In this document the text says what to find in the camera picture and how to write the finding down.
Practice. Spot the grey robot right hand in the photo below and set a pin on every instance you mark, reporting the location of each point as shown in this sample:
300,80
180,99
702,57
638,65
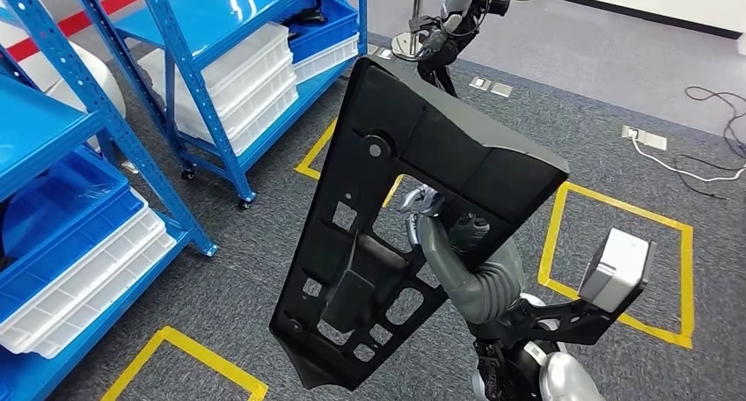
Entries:
437,252

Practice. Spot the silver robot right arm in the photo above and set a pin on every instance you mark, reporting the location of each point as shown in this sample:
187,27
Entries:
489,296

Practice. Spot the yellow floor tape marking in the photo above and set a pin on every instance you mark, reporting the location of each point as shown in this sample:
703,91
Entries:
315,149
688,282

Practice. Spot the white car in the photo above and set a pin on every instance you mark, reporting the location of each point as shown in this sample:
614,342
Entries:
93,78

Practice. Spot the silver black humanoid robot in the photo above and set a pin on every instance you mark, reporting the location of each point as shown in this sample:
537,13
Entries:
443,54

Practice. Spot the large metal floor outlet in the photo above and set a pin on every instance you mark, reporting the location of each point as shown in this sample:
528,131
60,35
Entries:
650,141

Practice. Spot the red barrier belt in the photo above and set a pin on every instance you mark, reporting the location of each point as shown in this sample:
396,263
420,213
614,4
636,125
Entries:
76,21

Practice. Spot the blue metal shelf rack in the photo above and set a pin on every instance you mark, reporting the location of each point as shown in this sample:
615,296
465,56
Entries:
35,124
192,8

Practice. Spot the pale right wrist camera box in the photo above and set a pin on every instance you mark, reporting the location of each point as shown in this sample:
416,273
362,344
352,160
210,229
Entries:
615,270

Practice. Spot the black plastic car trim panel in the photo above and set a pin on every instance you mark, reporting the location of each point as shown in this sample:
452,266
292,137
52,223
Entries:
466,148

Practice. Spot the blue plastic tray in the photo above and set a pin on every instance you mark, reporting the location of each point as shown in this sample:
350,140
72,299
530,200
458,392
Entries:
332,31
87,212

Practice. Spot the small metal floor outlet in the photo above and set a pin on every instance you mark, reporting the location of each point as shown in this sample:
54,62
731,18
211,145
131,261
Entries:
502,89
481,84

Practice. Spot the black item in tray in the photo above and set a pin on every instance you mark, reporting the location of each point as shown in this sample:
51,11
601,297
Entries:
309,15

